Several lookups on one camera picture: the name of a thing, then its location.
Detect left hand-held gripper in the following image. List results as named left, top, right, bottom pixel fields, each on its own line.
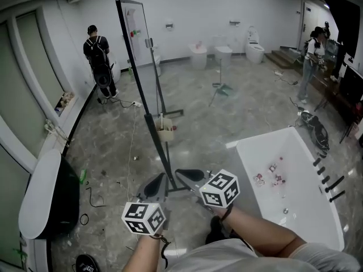
left=121, top=172, right=172, bottom=236

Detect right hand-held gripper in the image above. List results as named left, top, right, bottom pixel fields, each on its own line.
left=174, top=168, right=241, bottom=214

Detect white plastic holder bin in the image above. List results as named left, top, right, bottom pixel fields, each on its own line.
left=154, top=117, right=175, bottom=143

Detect person's right forearm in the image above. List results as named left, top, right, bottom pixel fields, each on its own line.
left=220, top=205, right=307, bottom=260

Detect person's left forearm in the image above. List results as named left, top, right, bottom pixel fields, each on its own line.
left=121, top=233, right=171, bottom=272

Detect whiteboard on black stand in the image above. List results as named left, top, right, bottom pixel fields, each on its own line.
left=115, top=0, right=185, bottom=193

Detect person's dark shoe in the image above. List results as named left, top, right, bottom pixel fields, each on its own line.
left=205, top=216, right=228, bottom=245

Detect person's grey shirt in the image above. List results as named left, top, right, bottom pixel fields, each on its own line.
left=163, top=238, right=361, bottom=272

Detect black round device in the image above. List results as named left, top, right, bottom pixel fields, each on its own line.
left=75, top=254, right=100, bottom=272

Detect window sill clutter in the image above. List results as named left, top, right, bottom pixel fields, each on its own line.
left=54, top=91, right=76, bottom=116

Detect white toilet with tank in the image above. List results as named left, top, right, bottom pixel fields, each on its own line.
left=213, top=35, right=234, bottom=67

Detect black backpack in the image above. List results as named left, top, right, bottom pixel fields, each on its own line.
left=297, top=110, right=331, bottom=153

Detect black peg rack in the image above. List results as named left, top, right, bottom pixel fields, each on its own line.
left=313, top=157, right=346, bottom=204

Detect tall white smart toilet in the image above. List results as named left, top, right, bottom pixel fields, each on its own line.
left=244, top=25, right=265, bottom=65

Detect brown steps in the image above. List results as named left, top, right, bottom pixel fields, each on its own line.
left=264, top=45, right=302, bottom=69

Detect white paper sheet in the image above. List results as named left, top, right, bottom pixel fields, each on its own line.
left=124, top=7, right=140, bottom=65

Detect dark side table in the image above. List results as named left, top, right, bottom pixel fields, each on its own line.
left=311, top=66, right=363, bottom=126

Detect black monitor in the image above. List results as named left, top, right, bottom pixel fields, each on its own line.
left=339, top=65, right=363, bottom=105

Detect white door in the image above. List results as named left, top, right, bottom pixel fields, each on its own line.
left=299, top=0, right=322, bottom=51

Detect black curtain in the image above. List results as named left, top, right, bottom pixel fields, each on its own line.
left=319, top=0, right=363, bottom=65

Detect black wrist strap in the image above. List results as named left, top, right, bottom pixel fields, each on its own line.
left=221, top=205, right=235, bottom=222
left=149, top=233, right=172, bottom=261

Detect green dustpan with handle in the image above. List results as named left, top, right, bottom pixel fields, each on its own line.
left=208, top=57, right=234, bottom=108

